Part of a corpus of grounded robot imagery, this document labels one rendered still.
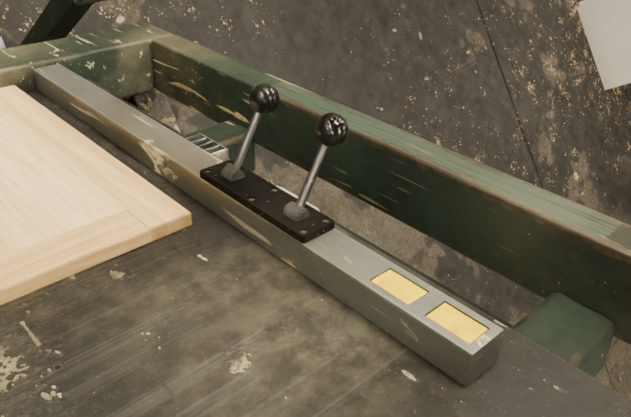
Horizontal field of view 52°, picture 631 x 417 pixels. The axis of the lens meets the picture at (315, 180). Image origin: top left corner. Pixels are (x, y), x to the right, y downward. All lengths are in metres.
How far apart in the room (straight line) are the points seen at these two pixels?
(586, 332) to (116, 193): 0.58
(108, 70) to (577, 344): 0.98
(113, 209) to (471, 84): 2.79
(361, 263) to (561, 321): 0.24
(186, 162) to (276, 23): 1.89
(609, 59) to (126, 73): 3.55
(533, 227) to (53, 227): 0.57
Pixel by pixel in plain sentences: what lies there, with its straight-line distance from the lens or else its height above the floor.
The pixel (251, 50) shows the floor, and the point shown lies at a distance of 2.61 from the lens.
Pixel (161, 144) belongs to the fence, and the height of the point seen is 1.25.
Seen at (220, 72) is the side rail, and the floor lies 1.11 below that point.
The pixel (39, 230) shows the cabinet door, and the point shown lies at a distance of 0.82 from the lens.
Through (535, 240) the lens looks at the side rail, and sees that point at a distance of 0.81.
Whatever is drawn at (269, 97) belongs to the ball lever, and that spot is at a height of 1.45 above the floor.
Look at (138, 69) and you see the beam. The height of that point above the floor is 0.88.
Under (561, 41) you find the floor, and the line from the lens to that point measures 4.25.
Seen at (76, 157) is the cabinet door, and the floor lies 1.17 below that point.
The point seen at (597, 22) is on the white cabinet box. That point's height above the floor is 0.10.
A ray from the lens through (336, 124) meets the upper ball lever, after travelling 0.71.
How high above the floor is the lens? 2.09
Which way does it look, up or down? 53 degrees down
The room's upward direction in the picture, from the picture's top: 75 degrees clockwise
